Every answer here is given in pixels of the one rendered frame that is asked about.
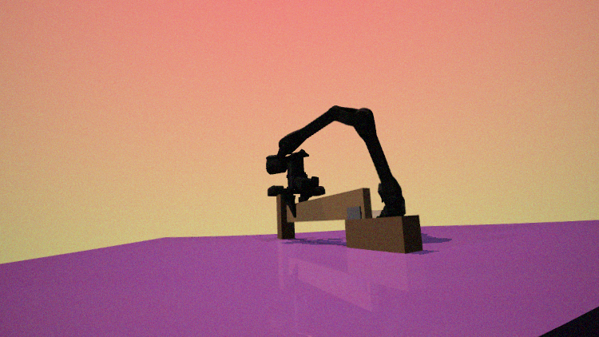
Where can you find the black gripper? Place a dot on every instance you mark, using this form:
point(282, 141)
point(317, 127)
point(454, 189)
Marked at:
point(289, 191)

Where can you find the long brown wooden rail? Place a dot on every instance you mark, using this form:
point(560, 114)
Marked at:
point(332, 207)

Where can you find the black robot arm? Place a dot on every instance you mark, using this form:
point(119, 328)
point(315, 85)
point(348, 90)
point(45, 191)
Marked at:
point(364, 124)

